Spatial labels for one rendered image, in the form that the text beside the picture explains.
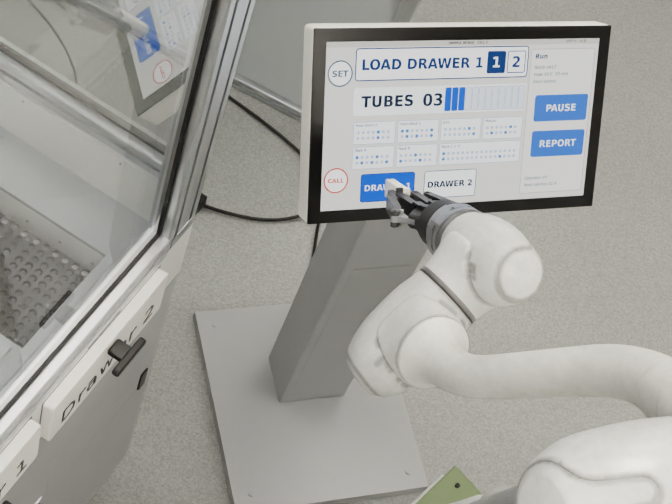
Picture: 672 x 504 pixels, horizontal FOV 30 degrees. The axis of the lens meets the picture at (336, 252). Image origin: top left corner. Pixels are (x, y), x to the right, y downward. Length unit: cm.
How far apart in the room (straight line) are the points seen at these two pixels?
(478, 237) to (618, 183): 200
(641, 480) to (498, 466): 188
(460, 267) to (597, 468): 57
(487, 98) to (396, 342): 58
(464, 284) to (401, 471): 129
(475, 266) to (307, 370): 116
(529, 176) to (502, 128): 10
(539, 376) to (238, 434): 142
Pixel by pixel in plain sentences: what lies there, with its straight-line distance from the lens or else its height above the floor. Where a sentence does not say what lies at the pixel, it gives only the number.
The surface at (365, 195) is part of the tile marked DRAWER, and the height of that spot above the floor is 99.
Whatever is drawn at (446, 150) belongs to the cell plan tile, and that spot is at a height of 105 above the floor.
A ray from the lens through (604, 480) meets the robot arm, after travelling 113.
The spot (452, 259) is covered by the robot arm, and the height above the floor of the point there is 126.
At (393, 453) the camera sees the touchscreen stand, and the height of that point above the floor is 3.
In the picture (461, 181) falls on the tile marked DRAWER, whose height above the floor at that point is 101.
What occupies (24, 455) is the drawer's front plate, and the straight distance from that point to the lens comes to 182.
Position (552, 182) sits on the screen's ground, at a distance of 215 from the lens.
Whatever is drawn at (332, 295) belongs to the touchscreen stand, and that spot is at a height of 52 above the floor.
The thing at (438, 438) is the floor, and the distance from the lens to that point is 299.
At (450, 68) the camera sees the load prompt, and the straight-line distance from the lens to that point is 202.
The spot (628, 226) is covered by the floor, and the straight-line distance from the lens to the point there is 355.
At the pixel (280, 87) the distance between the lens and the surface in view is 335.
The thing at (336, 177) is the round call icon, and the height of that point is 102.
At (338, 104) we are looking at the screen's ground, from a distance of 196.
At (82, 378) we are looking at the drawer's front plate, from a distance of 184.
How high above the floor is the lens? 256
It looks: 54 degrees down
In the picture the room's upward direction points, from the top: 25 degrees clockwise
